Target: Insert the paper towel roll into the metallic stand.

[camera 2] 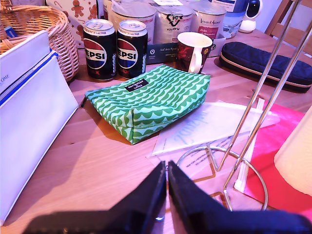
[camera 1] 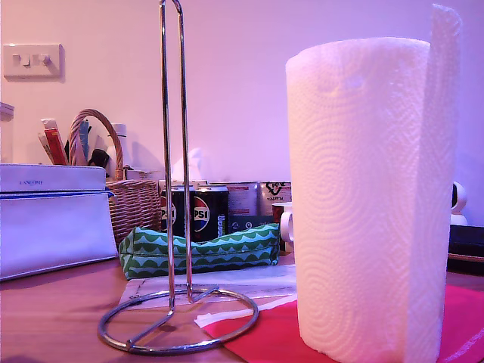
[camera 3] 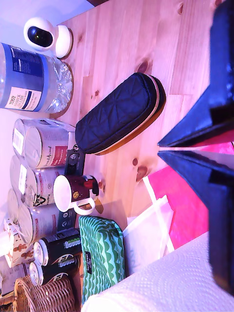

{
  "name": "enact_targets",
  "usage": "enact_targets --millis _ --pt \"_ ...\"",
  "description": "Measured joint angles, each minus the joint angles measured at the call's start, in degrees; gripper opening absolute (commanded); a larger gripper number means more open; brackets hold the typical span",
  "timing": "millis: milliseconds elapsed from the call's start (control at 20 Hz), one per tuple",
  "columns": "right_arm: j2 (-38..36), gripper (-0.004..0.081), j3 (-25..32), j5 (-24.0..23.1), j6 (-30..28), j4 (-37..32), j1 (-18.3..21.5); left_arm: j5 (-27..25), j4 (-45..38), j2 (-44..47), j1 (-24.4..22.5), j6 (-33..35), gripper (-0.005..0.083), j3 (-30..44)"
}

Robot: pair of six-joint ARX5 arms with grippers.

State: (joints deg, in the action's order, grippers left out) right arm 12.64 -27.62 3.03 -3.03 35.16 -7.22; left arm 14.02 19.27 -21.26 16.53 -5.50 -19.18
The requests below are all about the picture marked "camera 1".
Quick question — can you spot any silver pouch black logo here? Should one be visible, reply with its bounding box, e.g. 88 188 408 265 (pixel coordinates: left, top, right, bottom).
258 181 293 219

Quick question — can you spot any blue stick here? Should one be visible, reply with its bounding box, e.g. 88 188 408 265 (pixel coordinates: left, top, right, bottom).
78 119 92 160

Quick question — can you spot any wicker basket with handle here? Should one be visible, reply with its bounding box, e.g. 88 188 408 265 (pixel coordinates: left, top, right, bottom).
68 108 163 245

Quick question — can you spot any small white round camera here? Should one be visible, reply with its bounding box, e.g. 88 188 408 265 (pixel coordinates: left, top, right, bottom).
449 181 470 228

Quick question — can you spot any white bottle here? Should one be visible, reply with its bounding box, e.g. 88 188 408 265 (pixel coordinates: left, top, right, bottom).
111 123 129 178

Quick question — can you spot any pink mailer bag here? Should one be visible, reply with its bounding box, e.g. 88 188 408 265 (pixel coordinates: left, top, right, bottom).
194 283 484 363

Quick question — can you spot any small black item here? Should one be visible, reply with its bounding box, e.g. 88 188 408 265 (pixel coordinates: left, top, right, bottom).
88 148 110 169

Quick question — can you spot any white wall light switch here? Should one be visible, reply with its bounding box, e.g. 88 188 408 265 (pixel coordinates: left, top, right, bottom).
2 43 65 83

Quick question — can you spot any navy zipped case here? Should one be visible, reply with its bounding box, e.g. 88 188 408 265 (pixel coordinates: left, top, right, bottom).
447 225 484 275

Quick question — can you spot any white box red print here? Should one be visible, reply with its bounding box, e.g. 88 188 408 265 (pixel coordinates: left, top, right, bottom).
158 179 209 189

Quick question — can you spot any green wave-patterned pouch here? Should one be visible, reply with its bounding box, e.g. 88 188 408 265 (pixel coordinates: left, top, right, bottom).
119 222 281 281

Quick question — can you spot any dark mug with white handle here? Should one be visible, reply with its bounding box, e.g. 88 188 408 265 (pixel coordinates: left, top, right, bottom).
271 201 299 255

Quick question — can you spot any clear plastic bag with paper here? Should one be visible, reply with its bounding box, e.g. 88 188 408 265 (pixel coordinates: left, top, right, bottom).
115 263 299 312

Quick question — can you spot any white Lancome cosmetic case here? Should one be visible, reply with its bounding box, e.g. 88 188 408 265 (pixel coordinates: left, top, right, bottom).
0 163 119 283

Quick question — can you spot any silver pouch grey label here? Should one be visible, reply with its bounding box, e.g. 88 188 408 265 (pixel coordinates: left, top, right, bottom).
226 181 260 228

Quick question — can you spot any metallic wire paper towel stand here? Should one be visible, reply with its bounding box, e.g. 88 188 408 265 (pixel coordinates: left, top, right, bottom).
97 0 260 356

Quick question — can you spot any small white carton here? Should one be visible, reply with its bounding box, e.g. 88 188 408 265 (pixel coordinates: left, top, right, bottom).
124 168 162 182

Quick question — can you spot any white paper towel roll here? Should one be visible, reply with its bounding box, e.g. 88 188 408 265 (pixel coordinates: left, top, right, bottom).
285 3 464 363

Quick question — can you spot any black Pepsi can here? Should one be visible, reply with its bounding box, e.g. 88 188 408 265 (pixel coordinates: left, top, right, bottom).
160 185 196 239
192 185 231 243

